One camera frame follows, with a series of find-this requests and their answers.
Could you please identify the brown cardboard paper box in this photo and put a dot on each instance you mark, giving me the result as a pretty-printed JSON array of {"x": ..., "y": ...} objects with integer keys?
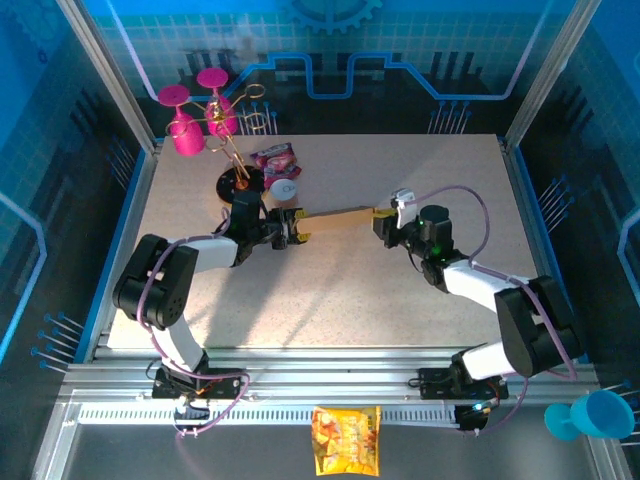
[{"x": 340, "y": 220}]

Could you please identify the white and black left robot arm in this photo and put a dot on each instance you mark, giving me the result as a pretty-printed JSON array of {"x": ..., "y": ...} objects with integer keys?
[{"x": 212, "y": 252}]

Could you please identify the small black controller box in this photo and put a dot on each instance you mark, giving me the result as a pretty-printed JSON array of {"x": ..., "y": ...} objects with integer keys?
[{"x": 472, "y": 417}]

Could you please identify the small white cup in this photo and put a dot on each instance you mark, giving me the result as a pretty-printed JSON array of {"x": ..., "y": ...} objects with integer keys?
[{"x": 284, "y": 190}]

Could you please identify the gold glass rack stand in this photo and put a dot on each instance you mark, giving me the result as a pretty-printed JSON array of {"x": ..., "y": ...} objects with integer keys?
[{"x": 230, "y": 182}]

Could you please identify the pink snack bag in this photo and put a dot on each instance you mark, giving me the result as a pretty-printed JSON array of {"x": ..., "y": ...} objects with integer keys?
[{"x": 275, "y": 162}]

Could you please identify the pink wine glass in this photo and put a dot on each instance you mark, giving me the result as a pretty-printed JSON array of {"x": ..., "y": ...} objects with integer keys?
[
  {"x": 187, "y": 137},
  {"x": 212, "y": 78}
]

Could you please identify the yellow chips bag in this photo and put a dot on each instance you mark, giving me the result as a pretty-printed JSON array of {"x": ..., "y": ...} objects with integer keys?
[{"x": 345, "y": 440}]

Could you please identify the blue plastic goblet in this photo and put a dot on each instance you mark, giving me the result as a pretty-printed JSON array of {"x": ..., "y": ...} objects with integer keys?
[{"x": 600, "y": 415}]

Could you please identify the aluminium side rail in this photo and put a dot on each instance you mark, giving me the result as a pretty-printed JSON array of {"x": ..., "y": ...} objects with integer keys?
[
  {"x": 519, "y": 175},
  {"x": 139, "y": 200}
]

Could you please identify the aluminium frame rail beam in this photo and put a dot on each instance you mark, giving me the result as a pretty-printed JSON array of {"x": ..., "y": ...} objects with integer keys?
[{"x": 330, "y": 372}]

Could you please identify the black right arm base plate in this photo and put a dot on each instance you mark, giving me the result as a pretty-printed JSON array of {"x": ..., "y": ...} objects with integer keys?
[{"x": 435, "y": 385}]

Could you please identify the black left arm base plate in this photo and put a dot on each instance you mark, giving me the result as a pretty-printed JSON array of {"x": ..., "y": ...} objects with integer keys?
[{"x": 225, "y": 385}]

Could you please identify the aluminium frame post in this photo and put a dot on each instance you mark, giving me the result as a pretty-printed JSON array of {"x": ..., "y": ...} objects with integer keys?
[
  {"x": 549, "y": 75},
  {"x": 112, "y": 75}
]

